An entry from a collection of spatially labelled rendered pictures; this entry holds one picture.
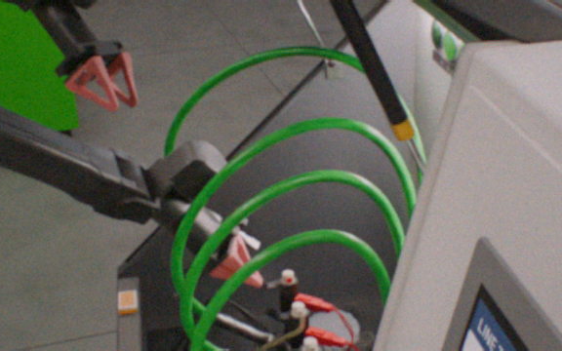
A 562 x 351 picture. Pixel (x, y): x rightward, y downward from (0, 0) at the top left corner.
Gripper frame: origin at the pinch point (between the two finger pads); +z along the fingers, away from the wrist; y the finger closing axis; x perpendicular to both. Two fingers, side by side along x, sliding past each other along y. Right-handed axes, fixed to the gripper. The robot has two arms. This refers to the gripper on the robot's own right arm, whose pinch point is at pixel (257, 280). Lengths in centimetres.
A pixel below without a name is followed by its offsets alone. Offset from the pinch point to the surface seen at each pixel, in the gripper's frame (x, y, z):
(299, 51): 7.4, 26.2, -17.9
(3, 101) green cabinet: 285, -168, -48
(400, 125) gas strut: -29.8, 37.4, -13.8
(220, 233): -17.6, 10.9, -14.0
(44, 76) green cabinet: 295, -147, -41
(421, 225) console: -33.3, 32.9, -6.5
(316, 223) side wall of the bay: 33.6, -1.4, 12.1
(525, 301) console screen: -53, 40, -7
